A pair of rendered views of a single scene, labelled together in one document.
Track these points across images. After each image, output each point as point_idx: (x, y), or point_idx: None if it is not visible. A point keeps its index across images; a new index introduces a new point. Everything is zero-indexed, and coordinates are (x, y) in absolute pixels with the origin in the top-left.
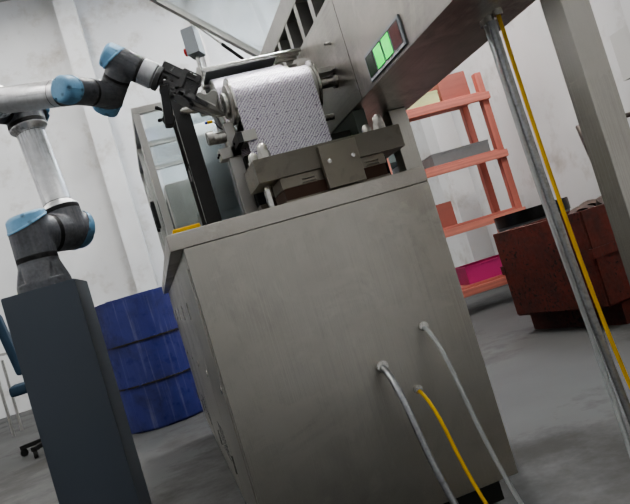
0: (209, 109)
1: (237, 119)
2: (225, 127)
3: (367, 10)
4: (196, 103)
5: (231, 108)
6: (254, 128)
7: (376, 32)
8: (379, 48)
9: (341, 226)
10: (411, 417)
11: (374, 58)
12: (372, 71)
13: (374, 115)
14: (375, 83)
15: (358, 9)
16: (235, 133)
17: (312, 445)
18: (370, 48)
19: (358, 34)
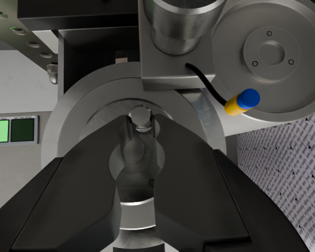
0: (82, 141)
1: (84, 84)
2: (140, 63)
3: None
4: (50, 216)
5: (80, 124)
6: (54, 52)
7: None
8: None
9: None
10: None
11: (10, 132)
12: (24, 123)
13: (51, 82)
14: (35, 112)
15: (18, 190)
16: (26, 17)
17: None
18: (12, 144)
19: (39, 169)
